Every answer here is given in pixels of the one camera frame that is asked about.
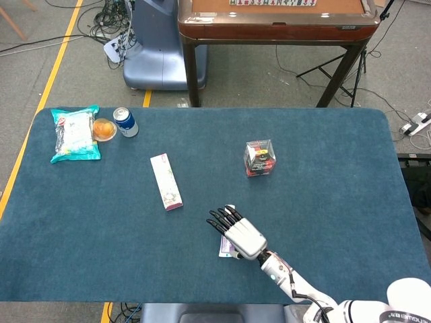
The blue felt table cover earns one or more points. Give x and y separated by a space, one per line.
101 252

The long white floral box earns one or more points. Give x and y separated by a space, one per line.
166 183

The blue-grey robot torso base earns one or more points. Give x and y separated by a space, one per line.
212 313

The white power strip with plugs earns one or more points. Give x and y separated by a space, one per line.
112 50

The orange fruit jelly cup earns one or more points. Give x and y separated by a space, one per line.
103 130

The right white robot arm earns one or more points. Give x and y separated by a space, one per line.
279 269

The brown mahjong table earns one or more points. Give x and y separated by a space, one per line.
269 32

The teal and white snack bag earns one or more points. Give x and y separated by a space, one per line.
74 136

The clear plastic bag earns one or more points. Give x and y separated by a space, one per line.
294 314

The blue and white soda can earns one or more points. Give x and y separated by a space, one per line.
126 124

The row of mahjong tiles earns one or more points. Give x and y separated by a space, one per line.
272 2

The black tripod stand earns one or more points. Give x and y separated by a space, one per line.
363 64

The blue-grey mobile robot base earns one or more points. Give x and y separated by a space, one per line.
158 50

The clear cube box red black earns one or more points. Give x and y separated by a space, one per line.
260 159

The wooden furniture leg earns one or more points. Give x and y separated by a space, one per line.
13 23

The black crate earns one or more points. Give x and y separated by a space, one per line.
417 175

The purple and white toothpaste tube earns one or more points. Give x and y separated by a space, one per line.
224 249

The white power strip grey stripe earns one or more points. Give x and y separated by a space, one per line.
417 122

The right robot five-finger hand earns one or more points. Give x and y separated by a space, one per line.
246 239

